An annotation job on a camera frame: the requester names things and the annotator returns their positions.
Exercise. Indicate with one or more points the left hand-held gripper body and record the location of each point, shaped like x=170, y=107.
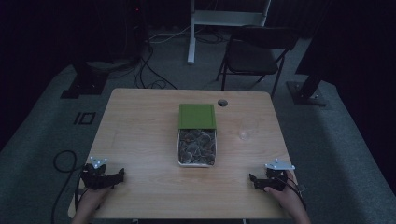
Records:
x=93, y=179

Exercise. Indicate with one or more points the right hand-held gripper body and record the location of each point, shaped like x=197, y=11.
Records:
x=276, y=178

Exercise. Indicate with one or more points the person's right hand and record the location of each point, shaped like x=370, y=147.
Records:
x=288, y=193

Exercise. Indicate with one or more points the person's left hand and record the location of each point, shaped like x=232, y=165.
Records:
x=93, y=199

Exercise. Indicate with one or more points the clear glass cup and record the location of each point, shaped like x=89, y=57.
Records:
x=248, y=129

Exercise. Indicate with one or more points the green box lid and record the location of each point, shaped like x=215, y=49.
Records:
x=197, y=116

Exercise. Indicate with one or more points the black folding chair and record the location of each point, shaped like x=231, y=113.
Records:
x=253, y=56

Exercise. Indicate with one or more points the black stand with base plate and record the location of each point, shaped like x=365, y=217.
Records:
x=306, y=90
x=85, y=82

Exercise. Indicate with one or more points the white metal stand frame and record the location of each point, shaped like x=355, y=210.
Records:
x=218, y=18

